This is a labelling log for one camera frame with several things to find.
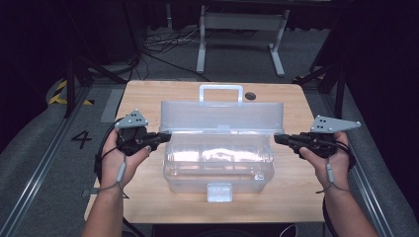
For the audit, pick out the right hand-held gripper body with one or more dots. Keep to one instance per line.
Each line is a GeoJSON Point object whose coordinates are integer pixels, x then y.
{"type": "Point", "coordinates": [316, 141]}

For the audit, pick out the person's left hand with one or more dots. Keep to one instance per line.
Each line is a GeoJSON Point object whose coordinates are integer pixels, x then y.
{"type": "Point", "coordinates": [113, 168]}

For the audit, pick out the metal floor rail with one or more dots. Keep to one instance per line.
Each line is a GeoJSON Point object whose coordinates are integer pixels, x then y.
{"type": "Point", "coordinates": [39, 171]}
{"type": "Point", "coordinates": [365, 177]}

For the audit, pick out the clear plastic storage box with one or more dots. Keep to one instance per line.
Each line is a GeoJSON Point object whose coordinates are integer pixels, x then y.
{"type": "Point", "coordinates": [219, 158]}

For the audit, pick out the person's right hand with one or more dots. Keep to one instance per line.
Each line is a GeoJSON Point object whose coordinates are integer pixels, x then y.
{"type": "Point", "coordinates": [324, 168]}

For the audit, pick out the yellow black floor tape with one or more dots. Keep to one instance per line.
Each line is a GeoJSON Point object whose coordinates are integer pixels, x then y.
{"type": "Point", "coordinates": [57, 95]}

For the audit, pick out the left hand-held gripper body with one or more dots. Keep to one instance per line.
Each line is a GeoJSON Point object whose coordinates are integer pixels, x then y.
{"type": "Point", "coordinates": [133, 138]}

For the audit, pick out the white metal desk frame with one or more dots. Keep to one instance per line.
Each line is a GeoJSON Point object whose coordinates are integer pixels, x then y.
{"type": "Point", "coordinates": [242, 21]}

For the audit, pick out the black table grommet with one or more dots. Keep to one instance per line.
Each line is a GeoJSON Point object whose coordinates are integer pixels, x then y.
{"type": "Point", "coordinates": [250, 96]}

